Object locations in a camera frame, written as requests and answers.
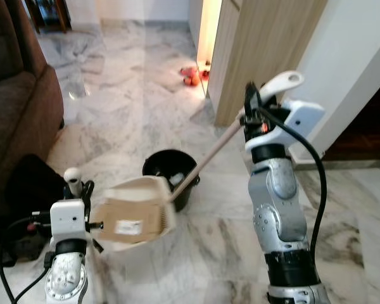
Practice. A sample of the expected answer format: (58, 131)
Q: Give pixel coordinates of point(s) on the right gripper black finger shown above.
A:
(252, 98)

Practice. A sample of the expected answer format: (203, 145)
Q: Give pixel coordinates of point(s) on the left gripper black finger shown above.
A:
(88, 190)

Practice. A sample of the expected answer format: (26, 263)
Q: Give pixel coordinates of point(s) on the brown cardboard piece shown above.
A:
(130, 221)

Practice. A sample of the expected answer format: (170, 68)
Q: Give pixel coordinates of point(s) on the tall wood grain cabinet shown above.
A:
(272, 50)

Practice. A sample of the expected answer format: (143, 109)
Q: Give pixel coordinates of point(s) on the plate of oranges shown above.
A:
(191, 78)

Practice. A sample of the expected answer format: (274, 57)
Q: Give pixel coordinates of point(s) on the black plastic bucket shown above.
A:
(153, 166)

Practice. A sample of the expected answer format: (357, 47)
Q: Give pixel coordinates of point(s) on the red offering pile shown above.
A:
(186, 67)

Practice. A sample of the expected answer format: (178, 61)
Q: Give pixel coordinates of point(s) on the brown sofa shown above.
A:
(19, 95)

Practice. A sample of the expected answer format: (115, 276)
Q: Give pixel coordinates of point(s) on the dark wooden side table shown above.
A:
(47, 12)

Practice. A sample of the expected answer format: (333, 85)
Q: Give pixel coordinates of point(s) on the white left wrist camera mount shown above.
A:
(68, 218)

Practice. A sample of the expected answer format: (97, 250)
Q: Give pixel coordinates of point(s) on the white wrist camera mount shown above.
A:
(301, 120)
(68, 218)

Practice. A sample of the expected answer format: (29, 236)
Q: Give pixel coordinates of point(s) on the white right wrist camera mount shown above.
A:
(301, 120)

